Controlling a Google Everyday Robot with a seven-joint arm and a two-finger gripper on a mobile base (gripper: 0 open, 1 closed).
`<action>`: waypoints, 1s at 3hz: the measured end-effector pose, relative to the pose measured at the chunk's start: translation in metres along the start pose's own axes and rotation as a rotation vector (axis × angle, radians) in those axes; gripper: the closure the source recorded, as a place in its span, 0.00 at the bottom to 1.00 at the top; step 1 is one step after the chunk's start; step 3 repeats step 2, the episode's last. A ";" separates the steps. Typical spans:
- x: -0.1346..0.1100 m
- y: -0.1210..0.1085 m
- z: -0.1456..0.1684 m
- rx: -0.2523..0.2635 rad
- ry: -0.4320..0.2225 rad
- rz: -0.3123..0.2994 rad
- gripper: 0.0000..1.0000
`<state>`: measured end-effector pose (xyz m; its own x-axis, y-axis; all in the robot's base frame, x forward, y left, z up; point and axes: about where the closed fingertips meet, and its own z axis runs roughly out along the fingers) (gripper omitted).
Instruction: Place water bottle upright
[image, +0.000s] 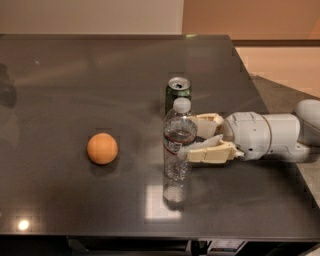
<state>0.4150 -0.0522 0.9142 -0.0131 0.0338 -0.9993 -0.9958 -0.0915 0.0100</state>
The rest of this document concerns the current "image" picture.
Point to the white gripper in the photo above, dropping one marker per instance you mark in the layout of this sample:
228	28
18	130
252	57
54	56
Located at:
248	134

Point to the clear plastic water bottle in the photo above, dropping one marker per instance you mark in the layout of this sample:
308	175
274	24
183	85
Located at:
179	131

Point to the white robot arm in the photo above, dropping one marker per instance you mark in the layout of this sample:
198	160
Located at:
293	137

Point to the green soda can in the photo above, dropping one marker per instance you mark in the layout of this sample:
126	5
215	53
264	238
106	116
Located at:
176	87

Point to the device under table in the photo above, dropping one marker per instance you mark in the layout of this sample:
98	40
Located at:
230	246

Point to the orange ball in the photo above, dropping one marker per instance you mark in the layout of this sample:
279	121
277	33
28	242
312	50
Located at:
102	149

